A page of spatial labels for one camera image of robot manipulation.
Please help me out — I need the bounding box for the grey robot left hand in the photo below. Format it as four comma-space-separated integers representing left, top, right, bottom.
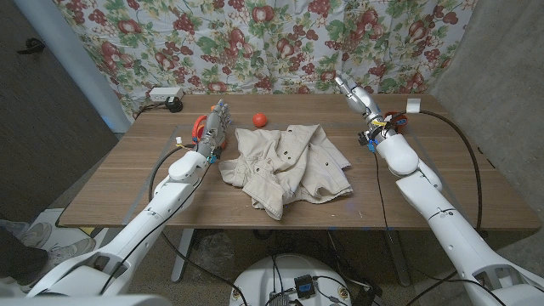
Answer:
195, 99, 233, 161

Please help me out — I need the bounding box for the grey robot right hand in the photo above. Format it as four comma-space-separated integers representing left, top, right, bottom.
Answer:
334, 74, 384, 125

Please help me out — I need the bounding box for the beige button jacket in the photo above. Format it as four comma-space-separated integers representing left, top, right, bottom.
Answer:
218, 123, 354, 221

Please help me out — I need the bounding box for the black plug adapter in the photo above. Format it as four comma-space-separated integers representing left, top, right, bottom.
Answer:
164, 96, 184, 114

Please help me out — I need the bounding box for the white power strip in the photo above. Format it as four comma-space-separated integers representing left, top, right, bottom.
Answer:
148, 87, 184, 102

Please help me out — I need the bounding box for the white table leg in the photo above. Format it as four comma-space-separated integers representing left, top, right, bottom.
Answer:
171, 228, 196, 283

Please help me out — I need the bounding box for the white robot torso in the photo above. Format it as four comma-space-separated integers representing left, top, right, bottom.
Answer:
229, 253, 353, 306

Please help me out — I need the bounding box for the pale round pillar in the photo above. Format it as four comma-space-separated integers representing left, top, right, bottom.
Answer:
12, 0, 132, 133

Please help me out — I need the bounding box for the grey table leg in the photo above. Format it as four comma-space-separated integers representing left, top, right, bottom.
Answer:
384, 229, 411, 287

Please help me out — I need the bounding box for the black box on torso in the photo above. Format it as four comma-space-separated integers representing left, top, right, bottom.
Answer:
294, 274, 316, 299

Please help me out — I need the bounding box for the person in dark trousers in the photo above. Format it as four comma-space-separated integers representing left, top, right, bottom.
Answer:
0, 227, 48, 285

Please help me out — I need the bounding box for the orange plastic ring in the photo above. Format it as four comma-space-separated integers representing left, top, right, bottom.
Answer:
191, 114, 227, 150

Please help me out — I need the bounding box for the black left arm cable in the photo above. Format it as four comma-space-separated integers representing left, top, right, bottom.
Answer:
99, 144, 250, 306

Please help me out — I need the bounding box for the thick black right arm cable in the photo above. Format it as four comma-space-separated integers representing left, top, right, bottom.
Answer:
388, 108, 484, 233

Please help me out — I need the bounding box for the black wall hook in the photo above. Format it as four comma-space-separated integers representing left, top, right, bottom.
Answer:
16, 37, 46, 55

